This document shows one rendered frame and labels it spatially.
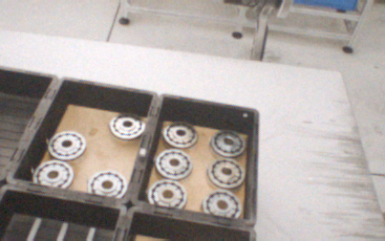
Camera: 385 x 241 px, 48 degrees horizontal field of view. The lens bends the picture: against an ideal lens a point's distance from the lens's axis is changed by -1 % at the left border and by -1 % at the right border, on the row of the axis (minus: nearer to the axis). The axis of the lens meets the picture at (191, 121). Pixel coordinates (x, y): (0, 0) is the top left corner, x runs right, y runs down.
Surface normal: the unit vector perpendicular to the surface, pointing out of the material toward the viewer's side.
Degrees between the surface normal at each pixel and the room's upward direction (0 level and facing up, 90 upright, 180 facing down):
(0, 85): 90
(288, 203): 0
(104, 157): 0
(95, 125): 0
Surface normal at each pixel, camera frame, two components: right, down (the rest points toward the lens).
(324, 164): 0.11, -0.69
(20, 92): -0.13, 0.70
